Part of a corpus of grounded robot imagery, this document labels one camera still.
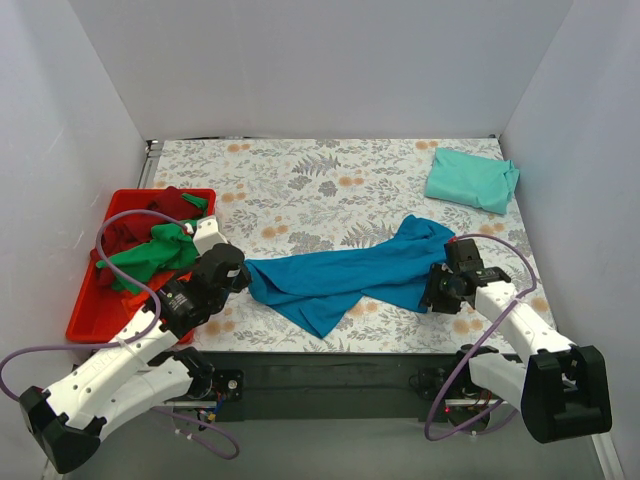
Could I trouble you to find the blue t shirt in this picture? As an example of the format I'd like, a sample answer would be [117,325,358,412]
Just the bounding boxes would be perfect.
[245,215,454,338]

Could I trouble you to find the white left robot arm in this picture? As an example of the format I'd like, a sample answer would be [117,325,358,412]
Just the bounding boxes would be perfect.
[19,243,251,474]

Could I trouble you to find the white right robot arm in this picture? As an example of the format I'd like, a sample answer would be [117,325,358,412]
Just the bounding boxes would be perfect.
[422,234,612,444]

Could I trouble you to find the floral patterned table mat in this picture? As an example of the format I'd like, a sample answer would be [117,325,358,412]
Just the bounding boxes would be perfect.
[143,139,553,353]

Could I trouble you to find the folded mint green t shirt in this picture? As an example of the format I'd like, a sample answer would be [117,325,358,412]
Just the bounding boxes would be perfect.
[425,147,520,215]

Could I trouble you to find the dark red t shirt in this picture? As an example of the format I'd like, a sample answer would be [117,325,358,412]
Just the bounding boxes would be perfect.
[89,185,189,287]

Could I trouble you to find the red plastic bin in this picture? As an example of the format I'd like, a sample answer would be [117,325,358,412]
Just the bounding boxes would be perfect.
[66,187,216,343]

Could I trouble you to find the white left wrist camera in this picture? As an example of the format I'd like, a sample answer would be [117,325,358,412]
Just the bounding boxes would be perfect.
[186,215,228,256]

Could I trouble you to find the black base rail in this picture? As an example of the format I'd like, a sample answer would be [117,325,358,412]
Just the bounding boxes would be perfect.
[169,352,461,422]

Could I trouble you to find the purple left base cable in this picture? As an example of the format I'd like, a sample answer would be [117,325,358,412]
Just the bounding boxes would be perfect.
[149,404,240,460]

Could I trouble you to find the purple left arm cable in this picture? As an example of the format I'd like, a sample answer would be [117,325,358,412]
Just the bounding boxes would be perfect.
[0,209,194,401]

